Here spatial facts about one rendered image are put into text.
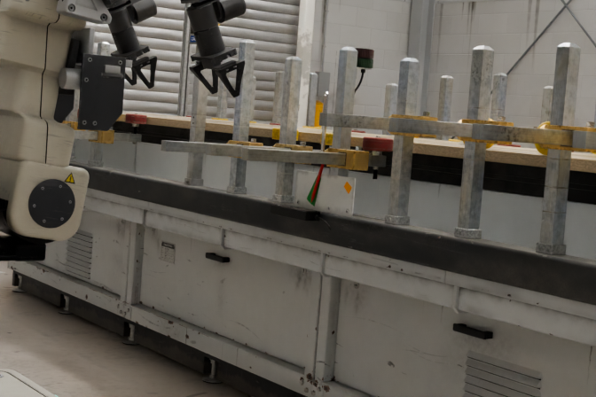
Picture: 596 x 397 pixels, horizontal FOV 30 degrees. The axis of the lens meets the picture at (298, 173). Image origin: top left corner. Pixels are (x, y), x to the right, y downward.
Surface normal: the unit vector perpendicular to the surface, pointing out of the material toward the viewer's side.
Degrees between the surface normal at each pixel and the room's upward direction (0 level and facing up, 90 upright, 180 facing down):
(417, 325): 90
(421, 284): 90
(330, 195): 90
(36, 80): 90
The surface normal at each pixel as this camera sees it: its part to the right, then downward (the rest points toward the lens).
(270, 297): -0.81, -0.04
